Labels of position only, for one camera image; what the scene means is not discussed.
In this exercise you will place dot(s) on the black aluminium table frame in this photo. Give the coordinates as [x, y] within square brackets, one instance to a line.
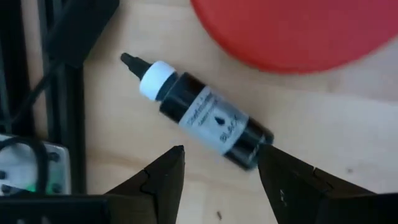
[73, 124]

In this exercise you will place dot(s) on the red desk lamp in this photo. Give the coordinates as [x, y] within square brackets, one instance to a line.
[295, 31]

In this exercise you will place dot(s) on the black food coloring bottle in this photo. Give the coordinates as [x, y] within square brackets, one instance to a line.
[202, 115]

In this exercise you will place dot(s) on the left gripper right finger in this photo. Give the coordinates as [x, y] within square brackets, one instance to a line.
[295, 193]

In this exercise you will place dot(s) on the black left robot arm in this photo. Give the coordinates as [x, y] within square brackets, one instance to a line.
[17, 169]

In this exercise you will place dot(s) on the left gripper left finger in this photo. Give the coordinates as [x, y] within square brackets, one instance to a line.
[161, 186]

